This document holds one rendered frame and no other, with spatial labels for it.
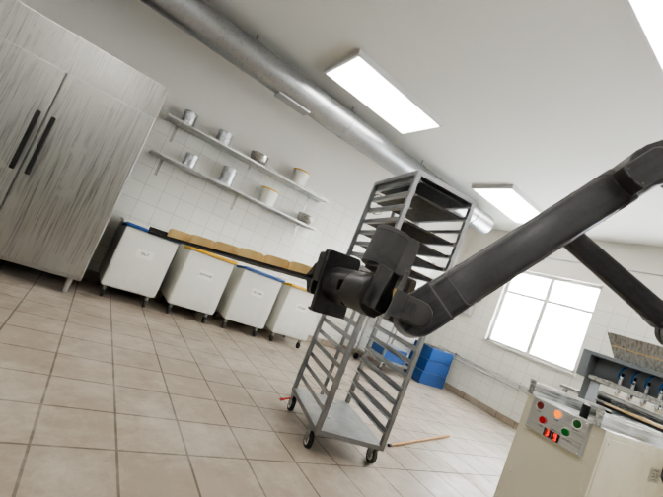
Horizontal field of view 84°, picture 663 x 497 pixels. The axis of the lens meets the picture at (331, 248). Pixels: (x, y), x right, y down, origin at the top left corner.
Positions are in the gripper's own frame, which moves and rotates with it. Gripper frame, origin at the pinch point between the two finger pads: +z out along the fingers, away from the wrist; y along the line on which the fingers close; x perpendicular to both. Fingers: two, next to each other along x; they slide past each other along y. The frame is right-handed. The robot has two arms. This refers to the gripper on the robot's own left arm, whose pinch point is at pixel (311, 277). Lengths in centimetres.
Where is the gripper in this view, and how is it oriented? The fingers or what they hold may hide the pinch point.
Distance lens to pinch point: 67.8
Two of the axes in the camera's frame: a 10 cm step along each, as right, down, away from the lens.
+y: -3.0, 9.5, -1.0
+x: 8.1, 3.1, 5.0
